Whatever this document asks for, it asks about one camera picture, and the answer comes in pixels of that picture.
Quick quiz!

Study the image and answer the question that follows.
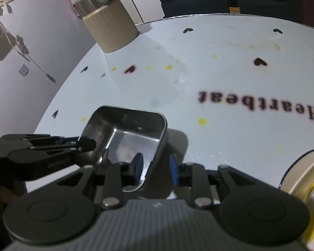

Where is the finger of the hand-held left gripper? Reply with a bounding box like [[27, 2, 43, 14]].
[[29, 138, 97, 154], [3, 134, 80, 147]]

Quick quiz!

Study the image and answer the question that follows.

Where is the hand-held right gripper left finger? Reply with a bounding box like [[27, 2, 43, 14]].
[[55, 152, 145, 210]]

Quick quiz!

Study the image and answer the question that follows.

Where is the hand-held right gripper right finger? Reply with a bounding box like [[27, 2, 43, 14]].
[[168, 153, 276, 210]]

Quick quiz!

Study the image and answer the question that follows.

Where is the large rectangular steel tray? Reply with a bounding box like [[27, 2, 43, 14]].
[[76, 105, 169, 192]]

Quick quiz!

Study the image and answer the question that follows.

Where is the cream two-handled bowl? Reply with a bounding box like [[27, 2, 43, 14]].
[[281, 155, 314, 207]]

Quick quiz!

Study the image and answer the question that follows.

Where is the white plate with leaf print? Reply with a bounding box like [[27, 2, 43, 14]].
[[278, 149, 314, 190]]

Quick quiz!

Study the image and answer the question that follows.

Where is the beige thermal jug steel lid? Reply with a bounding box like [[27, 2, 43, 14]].
[[75, 0, 140, 53]]

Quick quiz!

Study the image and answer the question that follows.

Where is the white lower kitchen cabinet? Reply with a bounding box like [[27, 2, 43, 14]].
[[108, 0, 144, 24]]

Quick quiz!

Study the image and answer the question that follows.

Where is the string of wall cards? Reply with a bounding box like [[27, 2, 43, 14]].
[[0, 3, 57, 84]]

